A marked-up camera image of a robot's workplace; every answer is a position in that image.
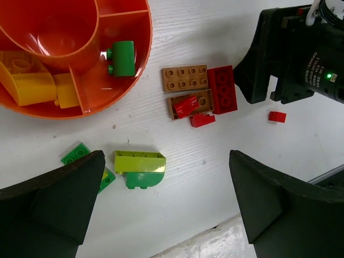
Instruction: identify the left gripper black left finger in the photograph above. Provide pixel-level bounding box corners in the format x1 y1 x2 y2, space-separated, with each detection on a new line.
1 150 105 257

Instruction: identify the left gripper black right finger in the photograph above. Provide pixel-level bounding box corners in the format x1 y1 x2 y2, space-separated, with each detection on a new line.
229 150 343 257

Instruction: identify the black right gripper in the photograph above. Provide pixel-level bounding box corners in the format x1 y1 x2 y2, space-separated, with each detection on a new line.
234 1 343 104

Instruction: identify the large red lego brick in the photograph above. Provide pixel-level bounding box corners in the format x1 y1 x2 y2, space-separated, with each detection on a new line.
207 66 238 114

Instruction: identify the small red lego cube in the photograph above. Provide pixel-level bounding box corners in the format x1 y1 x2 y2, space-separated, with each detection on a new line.
268 111 287 123

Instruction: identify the red sloped lego piece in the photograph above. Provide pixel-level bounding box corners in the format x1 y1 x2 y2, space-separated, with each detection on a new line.
190 114 216 128

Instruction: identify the yellow square lego brick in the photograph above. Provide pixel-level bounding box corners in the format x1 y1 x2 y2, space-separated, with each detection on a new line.
53 73 80 109

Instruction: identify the green small lego brick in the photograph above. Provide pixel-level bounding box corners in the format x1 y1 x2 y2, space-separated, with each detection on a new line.
106 41 135 77

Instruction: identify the yellow long lego brick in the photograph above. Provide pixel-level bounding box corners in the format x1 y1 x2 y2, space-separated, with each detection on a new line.
1 51 57 106

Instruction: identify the red ridged lego piece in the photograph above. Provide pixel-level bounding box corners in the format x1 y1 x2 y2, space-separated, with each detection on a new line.
173 95 200 119

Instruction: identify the brown upturned lego plate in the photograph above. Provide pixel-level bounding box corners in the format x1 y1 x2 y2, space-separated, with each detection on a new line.
167 89 214 120

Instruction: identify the brown studded lego plate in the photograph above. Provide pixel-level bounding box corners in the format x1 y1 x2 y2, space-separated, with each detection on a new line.
161 64 209 93

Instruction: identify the dark green flat lego plate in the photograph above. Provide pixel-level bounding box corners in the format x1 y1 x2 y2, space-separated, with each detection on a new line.
61 142 116 193

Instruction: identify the lime sloped lego brick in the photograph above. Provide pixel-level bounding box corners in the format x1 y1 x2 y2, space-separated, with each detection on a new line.
114 150 167 174

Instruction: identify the green curved lego brick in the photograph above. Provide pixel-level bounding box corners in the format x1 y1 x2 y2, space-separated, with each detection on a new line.
124 172 164 189

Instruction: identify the orange round divided container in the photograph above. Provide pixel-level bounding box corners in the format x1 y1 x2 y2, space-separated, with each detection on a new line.
1 1 153 120

